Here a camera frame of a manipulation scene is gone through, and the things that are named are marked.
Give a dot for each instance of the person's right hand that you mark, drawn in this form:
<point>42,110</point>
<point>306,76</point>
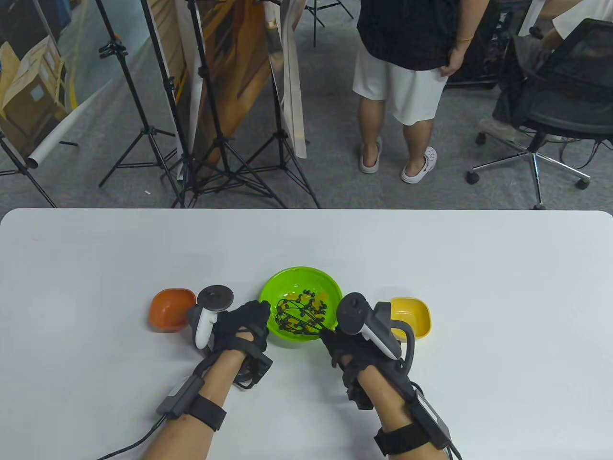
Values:
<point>349,350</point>

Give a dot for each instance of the person's left hand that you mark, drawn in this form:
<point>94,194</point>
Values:
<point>237,321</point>

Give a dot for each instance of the pile of chocolate beans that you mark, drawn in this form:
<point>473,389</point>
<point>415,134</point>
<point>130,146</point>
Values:
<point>306,314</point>

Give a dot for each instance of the pile of yellow candy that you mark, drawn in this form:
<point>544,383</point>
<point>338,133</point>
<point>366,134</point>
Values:
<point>322,294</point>

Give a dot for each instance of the small orange bowl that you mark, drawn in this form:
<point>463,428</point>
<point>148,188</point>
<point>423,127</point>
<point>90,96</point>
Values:
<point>167,309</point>

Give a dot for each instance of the green bowl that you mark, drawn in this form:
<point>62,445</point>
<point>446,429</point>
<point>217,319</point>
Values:
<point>297,278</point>

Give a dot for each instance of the small yellow bowl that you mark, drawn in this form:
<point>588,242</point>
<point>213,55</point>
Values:
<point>414,314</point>

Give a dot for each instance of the person's right forearm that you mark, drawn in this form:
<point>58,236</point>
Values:
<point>388,407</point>

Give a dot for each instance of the person's left forearm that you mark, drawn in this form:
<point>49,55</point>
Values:
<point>220,378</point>

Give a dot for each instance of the grey white hand controller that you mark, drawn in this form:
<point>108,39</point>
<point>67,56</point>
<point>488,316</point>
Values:
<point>215,297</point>
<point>352,311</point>

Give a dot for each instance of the black battery pack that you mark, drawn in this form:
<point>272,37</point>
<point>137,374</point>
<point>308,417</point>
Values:
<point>431,414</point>
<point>179,397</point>

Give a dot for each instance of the white clog sandal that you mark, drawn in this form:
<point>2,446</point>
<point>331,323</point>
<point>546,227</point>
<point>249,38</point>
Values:
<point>416,170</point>
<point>371,160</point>

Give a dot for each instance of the black light stand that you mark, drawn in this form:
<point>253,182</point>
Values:
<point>41,187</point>
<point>201,72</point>
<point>314,28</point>
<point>167,85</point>
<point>281,135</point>
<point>113,49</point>

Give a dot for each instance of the white hanging backdrop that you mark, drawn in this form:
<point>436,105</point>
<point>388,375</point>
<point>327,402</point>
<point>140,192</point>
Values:
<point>293,105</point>

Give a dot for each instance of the brown print backdrop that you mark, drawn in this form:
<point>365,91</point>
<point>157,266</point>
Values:
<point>239,72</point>

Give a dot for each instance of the black jacket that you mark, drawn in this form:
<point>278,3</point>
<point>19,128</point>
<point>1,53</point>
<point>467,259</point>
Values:
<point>522,81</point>

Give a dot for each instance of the black equipment stand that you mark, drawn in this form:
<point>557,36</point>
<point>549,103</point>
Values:
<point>479,57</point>

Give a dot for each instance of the warehouse print backdrop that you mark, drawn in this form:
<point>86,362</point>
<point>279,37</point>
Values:
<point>33,72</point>

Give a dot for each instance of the black office chair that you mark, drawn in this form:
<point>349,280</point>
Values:
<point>570,96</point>

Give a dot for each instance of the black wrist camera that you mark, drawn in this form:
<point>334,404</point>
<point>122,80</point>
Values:
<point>254,371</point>
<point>361,395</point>

